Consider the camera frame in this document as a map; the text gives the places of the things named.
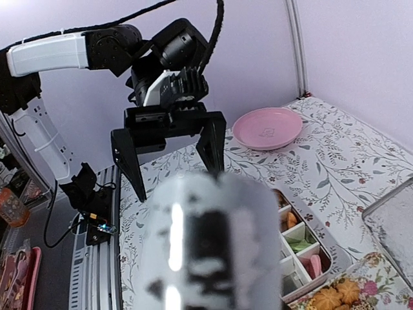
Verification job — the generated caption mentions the orange drink bottle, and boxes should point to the orange drink bottle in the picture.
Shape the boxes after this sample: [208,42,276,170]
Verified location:
[1,187,30,228]

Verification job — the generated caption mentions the silver metal tray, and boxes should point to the silver metal tray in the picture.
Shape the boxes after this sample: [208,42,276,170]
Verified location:
[362,178,412,287]

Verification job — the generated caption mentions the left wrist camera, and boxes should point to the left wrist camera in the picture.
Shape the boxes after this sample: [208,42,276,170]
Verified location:
[142,67,209,109]

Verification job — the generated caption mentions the metal serving tongs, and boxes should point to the metal serving tongs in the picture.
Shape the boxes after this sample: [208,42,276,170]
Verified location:
[136,172,282,309]

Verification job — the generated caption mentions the pink round cookie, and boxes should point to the pink round cookie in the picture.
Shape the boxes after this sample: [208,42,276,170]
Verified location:
[304,254,323,280]

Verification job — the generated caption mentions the orange swirl cookie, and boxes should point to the orange swirl cookie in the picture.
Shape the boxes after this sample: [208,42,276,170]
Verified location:
[276,192,290,209]

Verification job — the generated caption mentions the floral cookie tray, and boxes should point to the floral cookie tray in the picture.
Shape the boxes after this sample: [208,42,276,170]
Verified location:
[288,252,412,309]

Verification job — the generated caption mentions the front aluminium rail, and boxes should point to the front aluminium rail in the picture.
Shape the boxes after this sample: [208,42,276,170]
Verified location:
[67,166,122,310]

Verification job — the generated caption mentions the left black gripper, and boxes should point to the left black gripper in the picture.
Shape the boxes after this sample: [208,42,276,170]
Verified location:
[110,103,226,202]

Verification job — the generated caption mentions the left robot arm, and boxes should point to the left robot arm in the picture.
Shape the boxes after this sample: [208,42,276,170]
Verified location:
[1,17,208,190]

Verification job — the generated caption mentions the left aluminium frame post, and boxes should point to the left aluminium frame post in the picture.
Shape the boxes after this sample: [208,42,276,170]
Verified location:
[285,0,311,98]

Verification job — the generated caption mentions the pink divided cookie tin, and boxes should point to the pink divided cookie tin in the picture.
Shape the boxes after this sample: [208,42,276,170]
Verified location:
[273,189,332,304]

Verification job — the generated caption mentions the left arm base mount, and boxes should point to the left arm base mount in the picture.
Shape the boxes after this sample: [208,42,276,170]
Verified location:
[59,163,117,245]

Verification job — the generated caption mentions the pink plate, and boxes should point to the pink plate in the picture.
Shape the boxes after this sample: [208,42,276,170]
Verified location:
[232,107,303,150]

